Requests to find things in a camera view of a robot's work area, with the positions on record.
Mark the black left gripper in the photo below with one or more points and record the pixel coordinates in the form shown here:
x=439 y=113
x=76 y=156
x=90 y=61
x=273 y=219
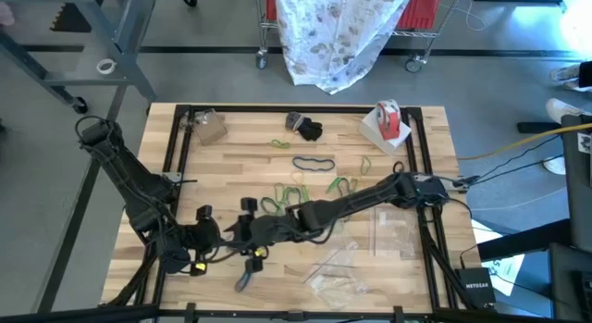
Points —
x=203 y=237

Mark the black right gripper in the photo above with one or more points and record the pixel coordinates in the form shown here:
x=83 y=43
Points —
x=268 y=230

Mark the grey-blue rubber band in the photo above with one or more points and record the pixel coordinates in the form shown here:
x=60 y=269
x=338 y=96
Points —
x=240 y=286

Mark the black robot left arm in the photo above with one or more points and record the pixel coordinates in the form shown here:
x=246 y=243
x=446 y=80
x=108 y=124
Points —
x=139 y=193

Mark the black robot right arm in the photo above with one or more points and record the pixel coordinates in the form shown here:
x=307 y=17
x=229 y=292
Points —
x=370 y=198

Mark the yellow rubber band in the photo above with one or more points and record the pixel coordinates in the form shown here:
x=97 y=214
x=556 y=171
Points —
x=292 y=177

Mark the thin light green rubber band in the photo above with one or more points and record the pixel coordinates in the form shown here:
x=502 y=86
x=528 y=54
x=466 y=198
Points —
x=370 y=162

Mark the brown cardboard box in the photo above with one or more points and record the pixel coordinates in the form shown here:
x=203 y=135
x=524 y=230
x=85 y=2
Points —
x=210 y=128

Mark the grey black work glove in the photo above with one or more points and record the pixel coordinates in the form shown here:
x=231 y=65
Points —
x=307 y=128

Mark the white cardboard box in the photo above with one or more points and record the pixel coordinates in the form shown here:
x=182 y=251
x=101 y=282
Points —
x=372 y=126

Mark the red tape dispenser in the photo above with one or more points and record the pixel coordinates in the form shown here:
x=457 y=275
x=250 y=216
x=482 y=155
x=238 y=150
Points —
x=388 y=121

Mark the white tape roll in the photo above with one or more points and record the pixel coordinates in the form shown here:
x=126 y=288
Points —
x=98 y=66

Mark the blue-grey steel workbench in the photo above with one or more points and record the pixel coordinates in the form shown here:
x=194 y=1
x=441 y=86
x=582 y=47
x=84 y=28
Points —
x=134 y=36

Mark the white floral cloth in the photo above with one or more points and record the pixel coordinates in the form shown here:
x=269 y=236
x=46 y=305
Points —
x=333 y=36

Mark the red storage bin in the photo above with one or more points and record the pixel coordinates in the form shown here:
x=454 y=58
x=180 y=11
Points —
x=271 y=6
x=423 y=10

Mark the black sawtooth foam piece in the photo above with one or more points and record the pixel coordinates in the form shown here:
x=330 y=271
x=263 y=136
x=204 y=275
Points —
x=74 y=20

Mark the white paper sheet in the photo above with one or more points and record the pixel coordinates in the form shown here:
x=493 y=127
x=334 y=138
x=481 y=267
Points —
x=509 y=272

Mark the black desk leg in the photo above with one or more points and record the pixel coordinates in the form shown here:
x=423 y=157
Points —
x=527 y=239

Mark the pink cloth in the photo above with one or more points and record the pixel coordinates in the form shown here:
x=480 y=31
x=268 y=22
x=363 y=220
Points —
x=5 y=15

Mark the blue floor bar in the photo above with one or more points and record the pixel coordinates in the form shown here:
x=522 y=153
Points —
x=536 y=127

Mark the person's shoe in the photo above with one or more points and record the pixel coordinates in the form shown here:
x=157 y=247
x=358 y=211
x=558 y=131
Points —
x=555 y=165
x=564 y=75
x=562 y=110

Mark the black desk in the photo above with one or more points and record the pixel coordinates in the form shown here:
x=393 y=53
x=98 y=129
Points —
x=578 y=198

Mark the person's leg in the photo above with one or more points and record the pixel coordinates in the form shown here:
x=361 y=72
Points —
x=586 y=73

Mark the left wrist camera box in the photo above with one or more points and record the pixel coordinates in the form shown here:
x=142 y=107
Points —
x=200 y=267

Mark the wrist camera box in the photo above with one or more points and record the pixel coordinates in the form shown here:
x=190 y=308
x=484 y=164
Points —
x=254 y=265
x=200 y=267

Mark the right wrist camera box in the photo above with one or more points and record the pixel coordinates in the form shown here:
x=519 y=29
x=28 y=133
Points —
x=254 y=265

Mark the black fixed camera box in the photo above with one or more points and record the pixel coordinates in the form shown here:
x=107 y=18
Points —
x=296 y=316

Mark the black Netgear switch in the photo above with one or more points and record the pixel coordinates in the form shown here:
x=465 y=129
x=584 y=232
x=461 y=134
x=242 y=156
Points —
x=476 y=286

